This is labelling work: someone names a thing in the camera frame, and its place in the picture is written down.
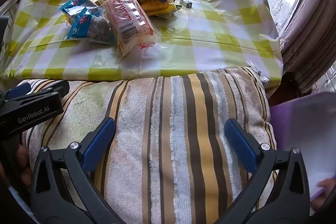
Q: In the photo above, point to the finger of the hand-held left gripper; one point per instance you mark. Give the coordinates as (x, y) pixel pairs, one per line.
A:
(56, 87)
(18, 89)

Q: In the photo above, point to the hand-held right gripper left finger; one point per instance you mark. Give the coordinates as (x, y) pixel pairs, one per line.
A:
(99, 140)

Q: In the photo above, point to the person's left hand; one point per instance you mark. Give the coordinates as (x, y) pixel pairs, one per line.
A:
(25, 166)

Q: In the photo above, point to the striped towel cushion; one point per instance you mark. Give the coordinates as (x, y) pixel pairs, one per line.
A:
(170, 148)

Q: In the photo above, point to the beige patterned heavy curtain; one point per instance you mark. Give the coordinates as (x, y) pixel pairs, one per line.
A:
(315, 29)

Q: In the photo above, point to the clear red print cracker packet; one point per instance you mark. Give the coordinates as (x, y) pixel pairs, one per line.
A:
(126, 19)

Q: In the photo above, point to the small white blue candy pack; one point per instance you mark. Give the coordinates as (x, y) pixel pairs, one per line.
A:
(186, 2)

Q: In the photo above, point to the yellow checked tablecloth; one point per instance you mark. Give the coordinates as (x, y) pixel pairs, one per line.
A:
(210, 29)

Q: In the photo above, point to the white frame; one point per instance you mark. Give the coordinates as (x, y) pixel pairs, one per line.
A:
(8, 7)

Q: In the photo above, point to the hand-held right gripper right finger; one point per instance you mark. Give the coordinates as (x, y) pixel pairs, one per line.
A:
(241, 145)

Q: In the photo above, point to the blue snack packet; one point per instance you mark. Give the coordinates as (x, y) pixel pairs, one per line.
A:
(81, 27)
(76, 3)

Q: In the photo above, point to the purple rimmed white box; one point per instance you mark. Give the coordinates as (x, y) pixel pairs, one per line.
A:
(309, 129)

